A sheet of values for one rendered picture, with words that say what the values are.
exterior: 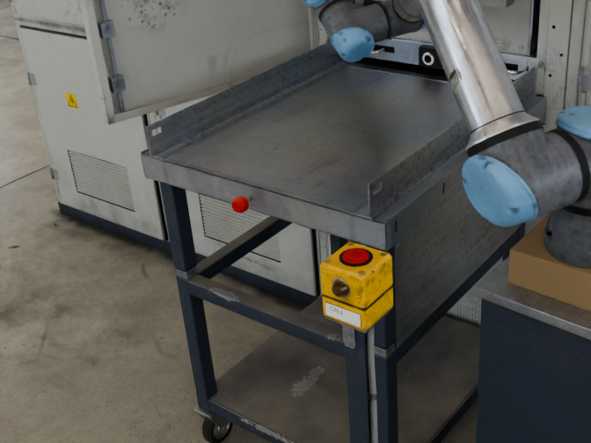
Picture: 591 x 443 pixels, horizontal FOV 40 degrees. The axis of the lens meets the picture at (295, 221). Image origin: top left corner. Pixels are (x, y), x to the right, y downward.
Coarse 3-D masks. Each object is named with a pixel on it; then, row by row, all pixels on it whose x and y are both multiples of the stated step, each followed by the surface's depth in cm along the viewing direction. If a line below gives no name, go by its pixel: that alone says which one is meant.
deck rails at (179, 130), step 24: (264, 72) 196; (288, 72) 204; (312, 72) 211; (528, 72) 182; (216, 96) 185; (240, 96) 191; (264, 96) 198; (528, 96) 185; (168, 120) 175; (192, 120) 181; (216, 120) 187; (168, 144) 177; (432, 144) 154; (456, 144) 162; (408, 168) 149; (432, 168) 156; (384, 192) 144
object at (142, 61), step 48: (96, 0) 184; (144, 0) 191; (192, 0) 197; (240, 0) 205; (288, 0) 213; (96, 48) 185; (144, 48) 195; (192, 48) 202; (240, 48) 210; (288, 48) 218; (144, 96) 200; (192, 96) 204
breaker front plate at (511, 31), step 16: (384, 0) 207; (528, 0) 184; (496, 16) 190; (512, 16) 187; (528, 16) 185; (416, 32) 205; (496, 32) 191; (512, 32) 189; (528, 32) 187; (512, 48) 191; (528, 48) 188
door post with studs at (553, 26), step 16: (544, 0) 177; (560, 0) 175; (544, 16) 179; (560, 16) 176; (544, 32) 180; (560, 32) 177; (544, 48) 182; (560, 48) 179; (544, 64) 183; (560, 64) 181; (544, 80) 184; (560, 80) 182; (544, 96) 186; (560, 96) 184; (544, 128) 190
